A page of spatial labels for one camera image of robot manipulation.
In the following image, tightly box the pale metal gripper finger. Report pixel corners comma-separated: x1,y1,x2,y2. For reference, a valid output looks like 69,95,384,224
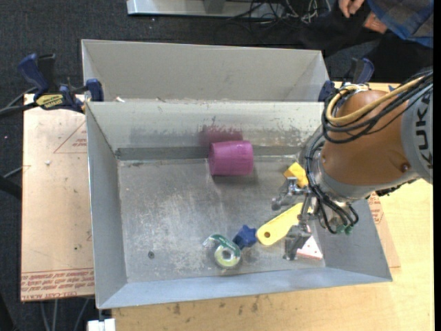
271,177,309,212
283,224,311,261

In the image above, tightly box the yellow block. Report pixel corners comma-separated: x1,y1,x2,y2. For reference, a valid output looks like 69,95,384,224
283,162,309,188

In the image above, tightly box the white and pink triangular block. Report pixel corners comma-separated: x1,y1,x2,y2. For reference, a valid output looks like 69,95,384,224
296,235,323,261

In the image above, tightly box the yellow flat tool with hole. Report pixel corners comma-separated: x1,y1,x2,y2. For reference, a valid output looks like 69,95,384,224
256,201,306,246

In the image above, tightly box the blue star-shaped toy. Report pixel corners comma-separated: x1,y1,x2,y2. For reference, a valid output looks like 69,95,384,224
232,224,258,250

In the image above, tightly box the purple cylinder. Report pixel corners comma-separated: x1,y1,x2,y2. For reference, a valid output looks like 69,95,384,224
208,140,255,177

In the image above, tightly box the clear green tape dispenser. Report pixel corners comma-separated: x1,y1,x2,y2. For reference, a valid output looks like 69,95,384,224
202,233,242,270

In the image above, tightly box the grey metal bin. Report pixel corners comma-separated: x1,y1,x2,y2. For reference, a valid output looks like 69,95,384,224
81,39,393,310

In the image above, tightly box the person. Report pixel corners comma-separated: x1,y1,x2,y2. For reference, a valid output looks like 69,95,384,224
298,0,434,84

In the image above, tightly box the brown cardboard board red print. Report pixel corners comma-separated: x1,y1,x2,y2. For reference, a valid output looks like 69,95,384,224
20,93,402,303

